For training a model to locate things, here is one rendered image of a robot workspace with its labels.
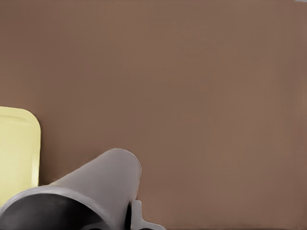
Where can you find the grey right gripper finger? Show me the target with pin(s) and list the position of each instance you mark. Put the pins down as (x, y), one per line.
(140, 219)

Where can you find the white IKEA cup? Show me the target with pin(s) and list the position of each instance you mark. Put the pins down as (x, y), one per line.
(100, 177)

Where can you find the pale yellow tray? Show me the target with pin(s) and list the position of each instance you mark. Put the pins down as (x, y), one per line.
(16, 148)

